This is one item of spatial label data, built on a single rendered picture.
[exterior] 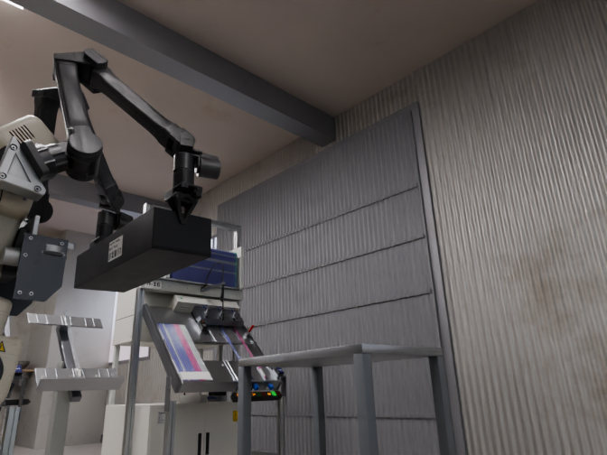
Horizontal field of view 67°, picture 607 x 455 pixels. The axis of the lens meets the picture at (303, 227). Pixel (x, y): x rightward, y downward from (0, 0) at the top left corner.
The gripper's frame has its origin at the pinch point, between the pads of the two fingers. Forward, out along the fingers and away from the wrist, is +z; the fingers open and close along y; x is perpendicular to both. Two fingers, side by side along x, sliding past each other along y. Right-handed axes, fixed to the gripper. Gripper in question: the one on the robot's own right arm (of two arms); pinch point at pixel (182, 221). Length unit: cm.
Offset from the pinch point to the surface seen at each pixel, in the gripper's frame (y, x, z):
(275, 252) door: 264, -259, -97
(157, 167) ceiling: 393, -177, -228
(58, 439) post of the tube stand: 129, -15, 60
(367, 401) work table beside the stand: -10, -58, 49
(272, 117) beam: 182, -190, -199
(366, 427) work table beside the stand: -9, -58, 56
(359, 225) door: 145, -260, -94
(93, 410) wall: 702, -239, 62
